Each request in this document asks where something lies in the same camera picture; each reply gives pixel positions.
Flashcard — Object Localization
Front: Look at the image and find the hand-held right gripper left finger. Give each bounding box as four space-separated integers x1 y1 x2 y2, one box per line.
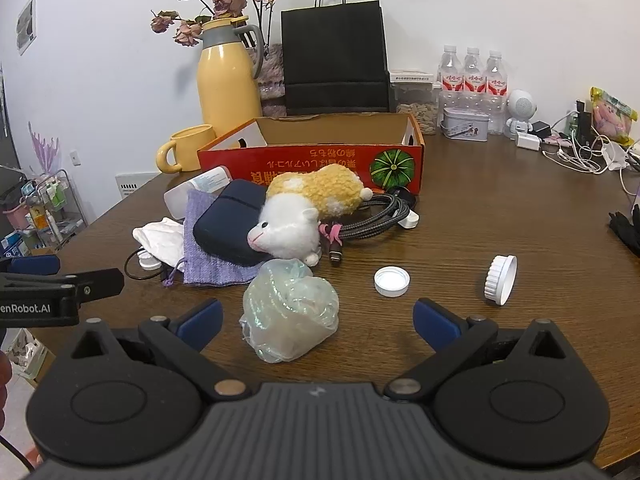
70 297 251 403

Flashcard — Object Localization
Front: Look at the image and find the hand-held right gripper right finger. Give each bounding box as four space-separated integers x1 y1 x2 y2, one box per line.
384 297 568 403

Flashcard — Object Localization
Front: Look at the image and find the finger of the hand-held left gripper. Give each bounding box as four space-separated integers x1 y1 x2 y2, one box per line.
0 254 62 277
0 268 125 307

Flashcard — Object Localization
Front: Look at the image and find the purple fabric pouch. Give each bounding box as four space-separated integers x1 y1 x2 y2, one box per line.
164 189 261 288

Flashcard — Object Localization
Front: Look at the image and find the clear plastic bag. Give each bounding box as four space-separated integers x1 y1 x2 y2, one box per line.
239 259 340 365

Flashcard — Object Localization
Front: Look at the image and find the navy blue zip case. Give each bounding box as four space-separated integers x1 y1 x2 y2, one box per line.
192 179 271 267

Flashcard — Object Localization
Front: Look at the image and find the white squeeze bottle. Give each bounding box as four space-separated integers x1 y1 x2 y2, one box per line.
164 166 232 213

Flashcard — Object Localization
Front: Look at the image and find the grey braided cable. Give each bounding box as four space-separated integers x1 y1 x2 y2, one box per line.
320 192 408 266

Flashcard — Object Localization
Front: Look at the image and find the red cardboard box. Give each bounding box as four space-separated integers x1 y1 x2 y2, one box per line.
196 112 426 196

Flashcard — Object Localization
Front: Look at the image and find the yellow white plush toy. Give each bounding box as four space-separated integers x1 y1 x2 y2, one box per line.
247 164 373 267

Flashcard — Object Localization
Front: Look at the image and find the beige carton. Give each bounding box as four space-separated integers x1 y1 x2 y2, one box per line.
0 327 56 386

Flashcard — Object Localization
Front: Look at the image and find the white plastic bottle cap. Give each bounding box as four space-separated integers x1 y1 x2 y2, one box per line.
374 266 412 297

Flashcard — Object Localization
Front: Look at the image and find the metal storage cart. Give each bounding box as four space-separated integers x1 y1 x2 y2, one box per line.
0 169 88 261

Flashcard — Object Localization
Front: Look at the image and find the white ribbed jar lid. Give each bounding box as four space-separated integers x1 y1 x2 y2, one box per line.
483 255 518 306

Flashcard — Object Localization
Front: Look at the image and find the white crumpled cloth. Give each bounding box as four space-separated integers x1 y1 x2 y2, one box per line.
132 217 187 268

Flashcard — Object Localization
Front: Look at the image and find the yellow ceramic mug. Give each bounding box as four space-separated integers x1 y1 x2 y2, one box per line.
156 124 217 174

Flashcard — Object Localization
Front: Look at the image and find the grey tin box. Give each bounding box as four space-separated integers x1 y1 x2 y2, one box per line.
440 106 491 142

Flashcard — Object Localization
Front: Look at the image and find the black glove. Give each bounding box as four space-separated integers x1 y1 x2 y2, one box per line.
607 205 640 256

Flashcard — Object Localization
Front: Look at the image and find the clear container with seeds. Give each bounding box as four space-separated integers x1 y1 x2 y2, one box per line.
390 70 443 136

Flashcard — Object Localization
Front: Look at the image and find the yellow thermos jug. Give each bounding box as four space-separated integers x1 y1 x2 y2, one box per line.
196 16 265 138

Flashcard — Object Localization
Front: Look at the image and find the white robot toy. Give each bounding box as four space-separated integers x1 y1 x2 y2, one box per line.
504 89 538 140

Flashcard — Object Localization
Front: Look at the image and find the black upright gadget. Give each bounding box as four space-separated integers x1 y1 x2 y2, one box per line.
575 100 593 146

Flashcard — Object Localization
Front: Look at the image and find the fuzzy pink purple vase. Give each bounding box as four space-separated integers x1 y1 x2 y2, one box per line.
257 44 287 118

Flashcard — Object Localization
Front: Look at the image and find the pink yellow snack bag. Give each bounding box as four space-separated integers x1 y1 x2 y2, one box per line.
589 86 640 143

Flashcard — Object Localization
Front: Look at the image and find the black paper bag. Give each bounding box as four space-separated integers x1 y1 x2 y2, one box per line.
280 0 392 117

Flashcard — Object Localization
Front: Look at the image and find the dried rose bouquet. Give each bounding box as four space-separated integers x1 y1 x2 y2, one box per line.
151 0 280 61

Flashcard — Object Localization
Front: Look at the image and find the purple flower wall sticker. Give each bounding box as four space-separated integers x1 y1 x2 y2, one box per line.
27 121 61 176

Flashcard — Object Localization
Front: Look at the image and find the black strap loop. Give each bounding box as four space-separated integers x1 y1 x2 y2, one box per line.
385 186 418 211

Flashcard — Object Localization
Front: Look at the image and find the thin black cable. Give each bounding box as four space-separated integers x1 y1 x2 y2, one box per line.
0 434 32 472

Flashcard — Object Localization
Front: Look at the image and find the tangle of white cables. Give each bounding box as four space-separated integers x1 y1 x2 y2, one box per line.
542 135 640 196

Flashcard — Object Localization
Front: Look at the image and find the wall picture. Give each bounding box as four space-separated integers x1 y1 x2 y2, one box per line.
15 0 38 56

